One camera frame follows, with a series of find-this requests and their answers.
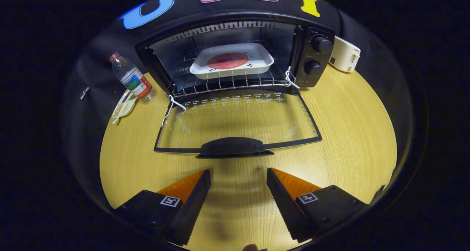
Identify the pink ham slice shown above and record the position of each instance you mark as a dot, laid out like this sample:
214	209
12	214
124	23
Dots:
227	61

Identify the small white dish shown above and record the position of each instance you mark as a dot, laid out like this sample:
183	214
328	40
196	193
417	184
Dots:
123	107

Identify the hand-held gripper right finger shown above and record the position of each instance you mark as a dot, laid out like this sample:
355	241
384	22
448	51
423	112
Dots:
284	207

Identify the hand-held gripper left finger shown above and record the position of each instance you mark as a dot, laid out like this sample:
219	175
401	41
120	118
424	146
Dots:
192	207

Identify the white square plate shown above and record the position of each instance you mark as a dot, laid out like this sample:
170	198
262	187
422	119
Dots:
235	71

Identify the metal clip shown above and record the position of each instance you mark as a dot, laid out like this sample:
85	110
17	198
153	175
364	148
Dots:
84	93

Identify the black toaster oven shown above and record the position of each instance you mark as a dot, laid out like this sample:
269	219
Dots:
306	52

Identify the clear plastic water bottle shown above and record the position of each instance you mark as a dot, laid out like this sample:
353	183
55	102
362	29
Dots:
132	78

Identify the white pop-up toaster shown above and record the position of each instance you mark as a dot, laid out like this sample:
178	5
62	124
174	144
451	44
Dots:
343	54

